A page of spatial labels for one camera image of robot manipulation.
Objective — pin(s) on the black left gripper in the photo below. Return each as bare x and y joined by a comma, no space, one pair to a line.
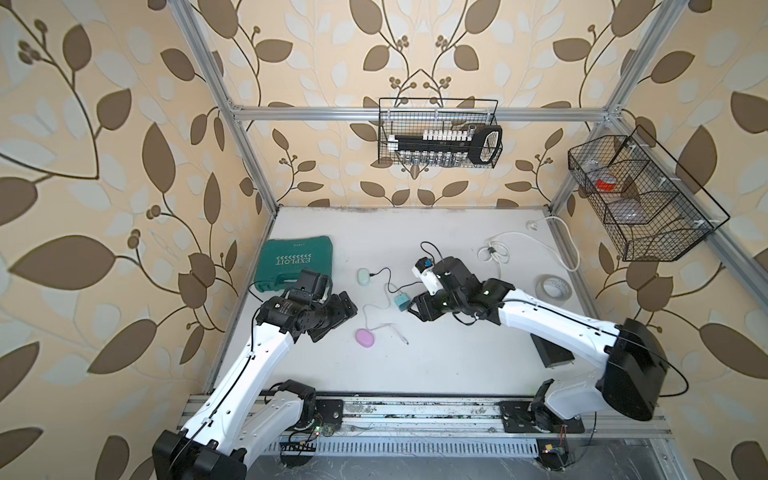
339,314

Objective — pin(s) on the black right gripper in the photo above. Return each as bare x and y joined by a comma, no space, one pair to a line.
425,307

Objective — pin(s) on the mint green earbuds case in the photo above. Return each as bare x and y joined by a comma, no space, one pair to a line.
363,276

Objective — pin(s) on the teal usb charger adapter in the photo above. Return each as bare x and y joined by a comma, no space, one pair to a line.
402,301

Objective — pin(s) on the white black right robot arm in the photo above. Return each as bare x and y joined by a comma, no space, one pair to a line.
629,364

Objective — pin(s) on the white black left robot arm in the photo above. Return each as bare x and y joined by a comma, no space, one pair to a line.
225,436

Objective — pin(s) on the purple earbuds case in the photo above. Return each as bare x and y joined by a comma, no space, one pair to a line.
365,338

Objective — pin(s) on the green plastic tool case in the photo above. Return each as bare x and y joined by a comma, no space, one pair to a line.
281,261

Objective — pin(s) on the white tape roll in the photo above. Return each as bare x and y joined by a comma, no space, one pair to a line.
553,289

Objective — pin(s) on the black block on table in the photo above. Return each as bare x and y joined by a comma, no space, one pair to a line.
551,354

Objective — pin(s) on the black white socket set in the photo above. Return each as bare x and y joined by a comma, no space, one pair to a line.
477,147

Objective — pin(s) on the red object in basket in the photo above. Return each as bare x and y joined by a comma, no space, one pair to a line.
606,182

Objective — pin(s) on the aluminium frame rail front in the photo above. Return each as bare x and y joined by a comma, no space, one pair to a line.
433,426

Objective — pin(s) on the black wire basket back wall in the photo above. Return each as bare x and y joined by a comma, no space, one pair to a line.
413,115

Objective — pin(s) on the black wire basket wall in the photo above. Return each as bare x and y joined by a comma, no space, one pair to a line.
660,209
413,115

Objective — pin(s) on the black wire basket right wall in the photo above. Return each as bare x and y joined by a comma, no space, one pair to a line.
660,209

